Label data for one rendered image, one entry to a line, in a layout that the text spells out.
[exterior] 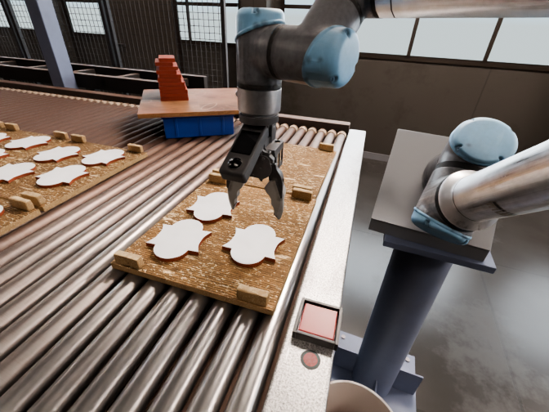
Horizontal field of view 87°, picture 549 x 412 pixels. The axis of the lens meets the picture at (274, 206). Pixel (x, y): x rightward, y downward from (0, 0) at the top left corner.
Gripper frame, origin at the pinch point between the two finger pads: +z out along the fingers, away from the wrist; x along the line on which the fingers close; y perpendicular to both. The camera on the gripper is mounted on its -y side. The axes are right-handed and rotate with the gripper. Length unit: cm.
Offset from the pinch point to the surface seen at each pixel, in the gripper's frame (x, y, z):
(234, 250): 2.9, -4.1, 7.9
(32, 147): 97, 23, 9
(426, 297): -47, 27, 37
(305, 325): -15.4, -15.7, 9.7
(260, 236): -0.5, 2.3, 7.9
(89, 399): 10.1, -35.9, 10.6
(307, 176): -3.8, 39.1, 9.1
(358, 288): -35, 89, 103
